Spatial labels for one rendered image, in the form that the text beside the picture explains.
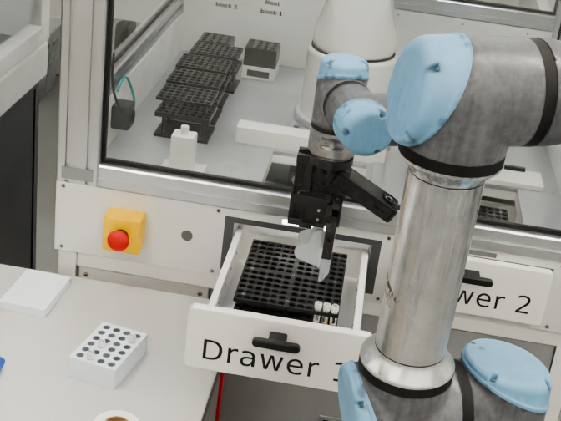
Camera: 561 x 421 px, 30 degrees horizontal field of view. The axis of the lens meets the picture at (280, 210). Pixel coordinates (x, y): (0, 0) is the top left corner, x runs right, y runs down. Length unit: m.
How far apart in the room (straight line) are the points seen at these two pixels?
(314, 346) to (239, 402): 0.54
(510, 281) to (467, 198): 0.82
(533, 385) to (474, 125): 0.38
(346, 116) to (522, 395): 0.44
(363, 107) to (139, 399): 0.62
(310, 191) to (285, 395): 0.63
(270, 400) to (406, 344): 0.95
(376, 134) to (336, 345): 0.37
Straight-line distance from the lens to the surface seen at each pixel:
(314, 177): 1.62
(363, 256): 1.94
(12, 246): 3.01
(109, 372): 1.73
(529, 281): 1.95
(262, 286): 1.78
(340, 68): 1.53
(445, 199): 1.13
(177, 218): 1.96
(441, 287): 1.19
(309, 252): 1.66
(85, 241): 2.04
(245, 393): 2.15
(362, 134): 1.44
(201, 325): 1.66
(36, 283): 1.99
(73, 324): 1.91
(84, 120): 1.94
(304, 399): 2.14
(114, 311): 1.95
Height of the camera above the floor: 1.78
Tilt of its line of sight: 25 degrees down
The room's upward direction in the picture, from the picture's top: 7 degrees clockwise
